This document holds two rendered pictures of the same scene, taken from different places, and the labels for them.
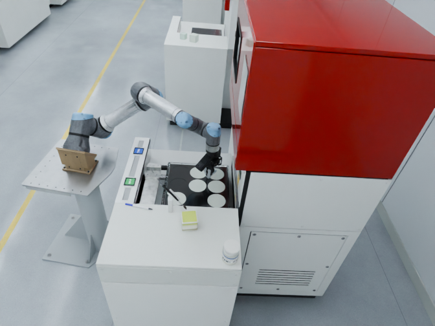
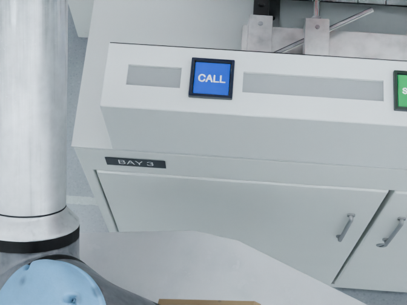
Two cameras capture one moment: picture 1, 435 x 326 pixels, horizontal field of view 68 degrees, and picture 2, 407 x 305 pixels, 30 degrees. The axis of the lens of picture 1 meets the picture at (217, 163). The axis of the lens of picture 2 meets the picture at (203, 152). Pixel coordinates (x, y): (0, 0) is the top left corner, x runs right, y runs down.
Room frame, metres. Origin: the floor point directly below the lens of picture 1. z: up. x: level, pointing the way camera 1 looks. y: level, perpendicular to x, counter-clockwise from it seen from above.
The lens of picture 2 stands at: (1.41, 0.94, 1.82)
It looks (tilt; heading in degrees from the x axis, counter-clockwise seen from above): 67 degrees down; 280
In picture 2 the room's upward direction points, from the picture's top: 1 degrees counter-clockwise
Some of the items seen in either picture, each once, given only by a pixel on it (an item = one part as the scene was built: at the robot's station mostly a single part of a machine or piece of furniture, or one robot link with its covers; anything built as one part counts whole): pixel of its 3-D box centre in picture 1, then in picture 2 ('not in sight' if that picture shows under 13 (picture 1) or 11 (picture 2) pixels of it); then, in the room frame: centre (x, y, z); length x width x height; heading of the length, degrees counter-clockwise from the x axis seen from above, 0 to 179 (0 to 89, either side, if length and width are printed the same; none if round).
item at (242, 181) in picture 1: (237, 150); not in sight; (1.51, -0.11, 1.02); 0.82 x 0.03 x 0.40; 4
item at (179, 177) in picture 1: (197, 185); not in sight; (1.30, 0.10, 0.90); 0.34 x 0.34 x 0.01; 4
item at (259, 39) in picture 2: (154, 167); (258, 43); (1.42, 0.37, 0.89); 0.08 x 0.03 x 0.03; 94
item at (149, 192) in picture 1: (150, 189); (367, 61); (1.26, 0.36, 0.87); 0.36 x 0.08 x 0.03; 4
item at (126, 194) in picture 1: (135, 175); (309, 111); (1.34, 0.47, 0.89); 0.55 x 0.09 x 0.14; 4
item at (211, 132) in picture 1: (213, 134); not in sight; (1.38, 0.04, 1.21); 0.09 x 0.08 x 0.11; 56
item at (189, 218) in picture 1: (189, 220); not in sight; (0.96, 0.10, 1.00); 0.07 x 0.07 x 0.07; 13
